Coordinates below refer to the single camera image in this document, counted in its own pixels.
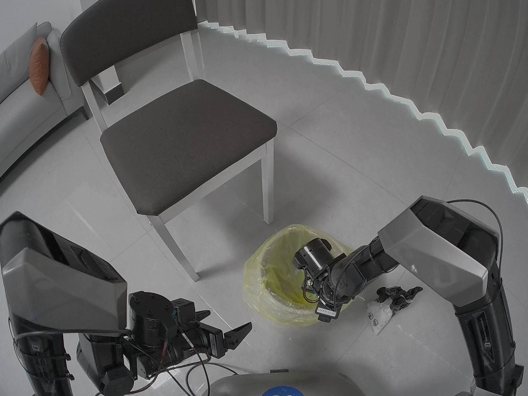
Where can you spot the grey white chair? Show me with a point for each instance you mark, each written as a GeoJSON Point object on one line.
{"type": "Point", "coordinates": [123, 23]}

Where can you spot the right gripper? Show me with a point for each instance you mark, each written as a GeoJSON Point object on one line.
{"type": "Point", "coordinates": [332, 307]}

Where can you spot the black plastic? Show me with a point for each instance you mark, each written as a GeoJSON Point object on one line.
{"type": "Point", "coordinates": [396, 297]}

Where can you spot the white trash bin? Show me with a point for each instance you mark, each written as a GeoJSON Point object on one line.
{"type": "Point", "coordinates": [284, 287]}

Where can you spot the white curtain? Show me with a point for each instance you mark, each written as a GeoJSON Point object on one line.
{"type": "Point", "coordinates": [412, 35]}

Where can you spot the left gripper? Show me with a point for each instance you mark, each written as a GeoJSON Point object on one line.
{"type": "Point", "coordinates": [202, 347]}

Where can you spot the orange cushion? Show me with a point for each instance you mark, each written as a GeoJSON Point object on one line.
{"type": "Point", "coordinates": [39, 66]}

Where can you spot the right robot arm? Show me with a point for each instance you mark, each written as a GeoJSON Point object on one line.
{"type": "Point", "coordinates": [437, 246]}

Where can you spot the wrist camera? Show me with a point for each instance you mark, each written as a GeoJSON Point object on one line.
{"type": "Point", "coordinates": [312, 291]}
{"type": "Point", "coordinates": [183, 310]}

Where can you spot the grey sofa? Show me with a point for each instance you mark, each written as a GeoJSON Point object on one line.
{"type": "Point", "coordinates": [24, 114]}

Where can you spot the clear printed wrapper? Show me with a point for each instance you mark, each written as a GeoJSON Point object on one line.
{"type": "Point", "coordinates": [379, 318]}

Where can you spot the yellow plastic bag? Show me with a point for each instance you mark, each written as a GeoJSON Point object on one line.
{"type": "Point", "coordinates": [258, 262]}

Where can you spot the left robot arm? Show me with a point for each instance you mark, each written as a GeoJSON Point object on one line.
{"type": "Point", "coordinates": [62, 287]}

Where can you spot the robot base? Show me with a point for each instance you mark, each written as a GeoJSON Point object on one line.
{"type": "Point", "coordinates": [247, 386]}

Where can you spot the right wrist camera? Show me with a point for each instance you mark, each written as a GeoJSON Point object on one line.
{"type": "Point", "coordinates": [312, 291]}

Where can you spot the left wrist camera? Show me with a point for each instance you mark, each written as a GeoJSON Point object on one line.
{"type": "Point", "coordinates": [183, 310]}

